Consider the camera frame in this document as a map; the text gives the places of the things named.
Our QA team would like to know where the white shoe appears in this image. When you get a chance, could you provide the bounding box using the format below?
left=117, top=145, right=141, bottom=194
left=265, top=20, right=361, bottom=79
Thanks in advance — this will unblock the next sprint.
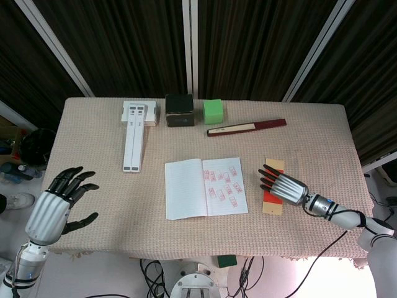
left=6, top=192, right=35, bottom=210

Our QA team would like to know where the beige waffle tablecloth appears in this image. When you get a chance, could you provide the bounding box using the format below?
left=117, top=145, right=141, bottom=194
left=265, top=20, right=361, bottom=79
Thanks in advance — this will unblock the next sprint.
left=42, top=96, right=381, bottom=261

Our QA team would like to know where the red and tan card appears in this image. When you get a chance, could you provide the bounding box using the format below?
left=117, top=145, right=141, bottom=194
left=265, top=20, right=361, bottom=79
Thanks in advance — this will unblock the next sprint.
left=262, top=158, right=285, bottom=215

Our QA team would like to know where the black cube box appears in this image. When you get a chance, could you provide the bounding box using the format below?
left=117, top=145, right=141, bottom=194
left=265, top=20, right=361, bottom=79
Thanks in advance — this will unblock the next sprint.
left=164, top=94, right=195, bottom=128

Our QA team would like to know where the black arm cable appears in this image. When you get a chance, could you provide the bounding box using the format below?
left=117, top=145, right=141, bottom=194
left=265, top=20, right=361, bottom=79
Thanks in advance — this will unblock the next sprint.
left=279, top=198, right=367, bottom=298

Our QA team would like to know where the brown cardboard box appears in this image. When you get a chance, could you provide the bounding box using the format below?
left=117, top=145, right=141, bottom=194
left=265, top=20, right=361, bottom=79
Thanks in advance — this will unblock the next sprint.
left=0, top=116, right=24, bottom=165

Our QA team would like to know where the black floor cable tangle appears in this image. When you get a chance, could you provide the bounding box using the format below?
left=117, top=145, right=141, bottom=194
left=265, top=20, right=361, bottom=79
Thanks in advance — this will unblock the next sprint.
left=138, top=258, right=170, bottom=298
left=370, top=191, right=397, bottom=220
left=225, top=256, right=267, bottom=298

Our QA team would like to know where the yellow cover lined notebook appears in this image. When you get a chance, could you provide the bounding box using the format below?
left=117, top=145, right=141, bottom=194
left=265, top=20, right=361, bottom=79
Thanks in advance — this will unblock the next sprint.
left=164, top=156, right=249, bottom=221

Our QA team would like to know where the dark pleated curtain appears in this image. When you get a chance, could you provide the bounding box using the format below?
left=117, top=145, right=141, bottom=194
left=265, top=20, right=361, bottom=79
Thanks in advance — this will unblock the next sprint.
left=0, top=0, right=86, bottom=125
left=197, top=0, right=339, bottom=102
left=32, top=0, right=190, bottom=99
left=293, top=0, right=397, bottom=167

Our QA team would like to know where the black round bin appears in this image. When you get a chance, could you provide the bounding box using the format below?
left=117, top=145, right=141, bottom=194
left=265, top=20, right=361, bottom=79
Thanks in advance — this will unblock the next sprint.
left=20, top=127, right=56, bottom=167

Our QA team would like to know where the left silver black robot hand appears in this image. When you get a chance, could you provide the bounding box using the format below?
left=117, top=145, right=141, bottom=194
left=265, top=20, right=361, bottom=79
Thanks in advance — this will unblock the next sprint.
left=24, top=166, right=100, bottom=246

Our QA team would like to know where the dark red folded fan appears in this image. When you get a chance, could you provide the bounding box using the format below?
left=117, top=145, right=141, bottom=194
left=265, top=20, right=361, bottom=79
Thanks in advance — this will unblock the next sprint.
left=206, top=118, right=288, bottom=138

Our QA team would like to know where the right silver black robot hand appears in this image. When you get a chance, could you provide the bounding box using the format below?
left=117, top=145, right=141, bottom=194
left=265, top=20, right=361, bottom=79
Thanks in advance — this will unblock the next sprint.
left=257, top=164, right=310, bottom=205

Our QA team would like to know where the blue water bottle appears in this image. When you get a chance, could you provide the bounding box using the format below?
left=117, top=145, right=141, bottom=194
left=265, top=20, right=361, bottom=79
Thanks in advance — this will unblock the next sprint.
left=0, top=161, right=43, bottom=183

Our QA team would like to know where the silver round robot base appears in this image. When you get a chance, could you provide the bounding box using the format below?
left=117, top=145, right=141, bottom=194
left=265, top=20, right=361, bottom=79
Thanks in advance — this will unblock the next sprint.
left=169, top=260, right=224, bottom=298

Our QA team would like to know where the green cube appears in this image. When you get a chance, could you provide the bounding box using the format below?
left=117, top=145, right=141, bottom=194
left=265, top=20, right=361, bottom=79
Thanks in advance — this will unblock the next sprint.
left=202, top=99, right=225, bottom=125

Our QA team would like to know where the white folding stand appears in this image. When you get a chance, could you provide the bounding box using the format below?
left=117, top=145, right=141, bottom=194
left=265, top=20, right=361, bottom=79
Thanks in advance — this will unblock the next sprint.
left=122, top=101, right=149, bottom=173

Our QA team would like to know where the dark green block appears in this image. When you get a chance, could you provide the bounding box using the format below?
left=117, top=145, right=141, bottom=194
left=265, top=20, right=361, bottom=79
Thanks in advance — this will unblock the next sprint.
left=216, top=254, right=238, bottom=269

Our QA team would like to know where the white frame post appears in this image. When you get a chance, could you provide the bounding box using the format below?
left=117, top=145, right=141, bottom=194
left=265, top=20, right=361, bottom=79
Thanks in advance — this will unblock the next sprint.
left=18, top=0, right=96, bottom=97
left=281, top=0, right=358, bottom=103
left=362, top=156, right=397, bottom=174
left=182, top=0, right=199, bottom=101
left=0, top=99, right=40, bottom=131

